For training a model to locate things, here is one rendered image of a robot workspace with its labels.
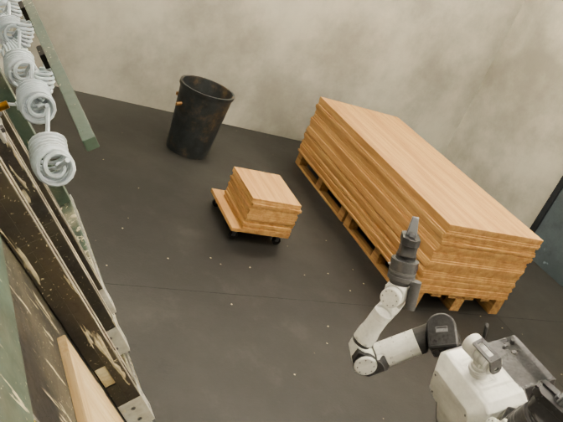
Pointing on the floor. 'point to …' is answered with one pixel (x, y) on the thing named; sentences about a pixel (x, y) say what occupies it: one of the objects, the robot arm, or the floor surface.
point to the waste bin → (198, 115)
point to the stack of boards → (415, 205)
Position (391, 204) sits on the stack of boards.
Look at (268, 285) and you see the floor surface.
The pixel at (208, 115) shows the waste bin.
